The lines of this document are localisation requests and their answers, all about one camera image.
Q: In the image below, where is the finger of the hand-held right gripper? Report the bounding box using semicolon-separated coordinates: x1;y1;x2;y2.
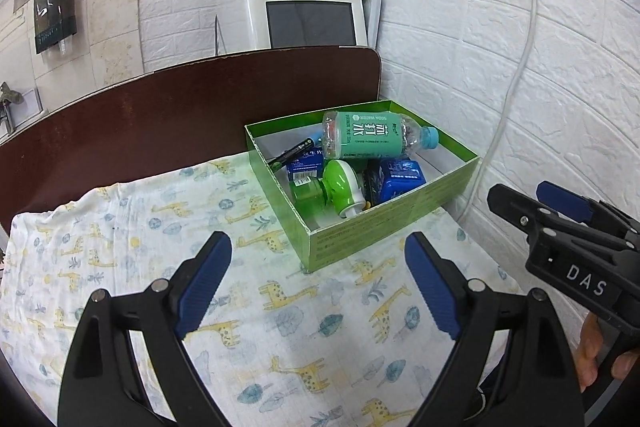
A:
487;183;628;253
536;181;640;240

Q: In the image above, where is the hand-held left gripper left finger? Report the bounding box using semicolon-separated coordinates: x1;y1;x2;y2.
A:
57;231;233;427

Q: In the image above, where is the white water purifier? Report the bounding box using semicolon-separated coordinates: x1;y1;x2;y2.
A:
215;0;383;55

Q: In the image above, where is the person's right hand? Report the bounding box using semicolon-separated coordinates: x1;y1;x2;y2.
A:
579;311;640;394

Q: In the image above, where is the giraffe print cloth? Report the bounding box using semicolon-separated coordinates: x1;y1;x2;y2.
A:
0;152;526;427

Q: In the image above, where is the green label plastic bottle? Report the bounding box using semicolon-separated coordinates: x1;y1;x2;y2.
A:
320;109;440;162

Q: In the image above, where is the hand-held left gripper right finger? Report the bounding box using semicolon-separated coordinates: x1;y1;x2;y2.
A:
404;231;586;427

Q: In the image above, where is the green white round device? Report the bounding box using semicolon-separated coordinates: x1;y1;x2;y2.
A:
290;158;368;220

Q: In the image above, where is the large blue medicine box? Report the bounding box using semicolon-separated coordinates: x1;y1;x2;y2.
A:
365;157;427;206

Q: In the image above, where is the green cardboard box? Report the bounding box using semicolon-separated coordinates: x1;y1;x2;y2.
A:
244;99;482;273

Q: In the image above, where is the black blue pen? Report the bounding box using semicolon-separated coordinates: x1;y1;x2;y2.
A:
266;137;316;168

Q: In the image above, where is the brown wooden headboard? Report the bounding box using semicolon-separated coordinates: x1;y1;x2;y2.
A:
0;46;383;253

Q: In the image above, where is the small blue box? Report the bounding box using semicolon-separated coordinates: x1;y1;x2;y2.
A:
286;147;326;182

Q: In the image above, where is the metal faucet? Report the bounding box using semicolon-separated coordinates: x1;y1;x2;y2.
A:
0;82;23;132

